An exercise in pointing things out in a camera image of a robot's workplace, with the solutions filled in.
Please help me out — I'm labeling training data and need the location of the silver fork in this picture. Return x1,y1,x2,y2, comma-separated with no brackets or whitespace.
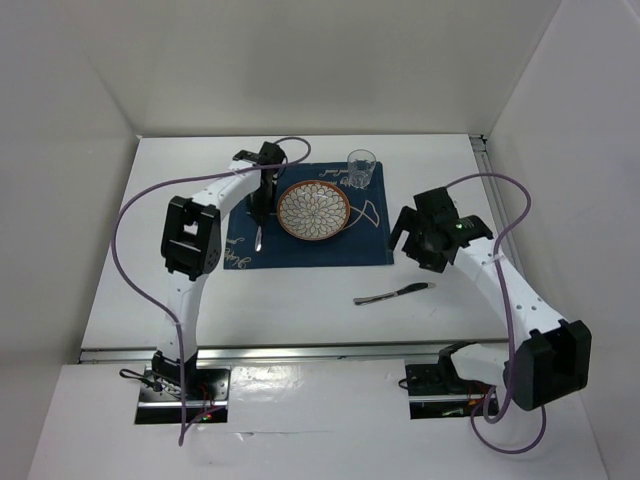
254,225,263,253

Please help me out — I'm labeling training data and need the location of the blue fish placemat cloth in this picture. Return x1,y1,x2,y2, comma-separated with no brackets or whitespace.
222,162,394,270

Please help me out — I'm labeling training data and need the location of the floral ceramic plate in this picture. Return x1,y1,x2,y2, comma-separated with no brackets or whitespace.
276,180,350,241

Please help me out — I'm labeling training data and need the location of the clear drinking glass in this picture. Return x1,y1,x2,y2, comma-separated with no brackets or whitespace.
347,149,377,189

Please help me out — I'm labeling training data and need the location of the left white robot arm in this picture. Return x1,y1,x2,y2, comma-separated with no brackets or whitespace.
152,142,286,399

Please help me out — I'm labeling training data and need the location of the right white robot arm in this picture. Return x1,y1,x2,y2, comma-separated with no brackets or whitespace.
388,187,592,411

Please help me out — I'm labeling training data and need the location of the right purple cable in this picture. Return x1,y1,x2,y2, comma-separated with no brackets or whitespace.
447,172,547,455

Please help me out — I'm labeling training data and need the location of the purple cable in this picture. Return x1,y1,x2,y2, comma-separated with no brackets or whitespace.
447,172,547,455
112,135,312,447

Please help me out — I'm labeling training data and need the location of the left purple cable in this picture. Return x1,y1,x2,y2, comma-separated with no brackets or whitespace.
112,135,312,447

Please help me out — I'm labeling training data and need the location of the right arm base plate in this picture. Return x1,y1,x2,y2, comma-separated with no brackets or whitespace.
398,364,489,420

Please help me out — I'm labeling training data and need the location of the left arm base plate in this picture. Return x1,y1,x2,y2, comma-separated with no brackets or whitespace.
119,363,232,425

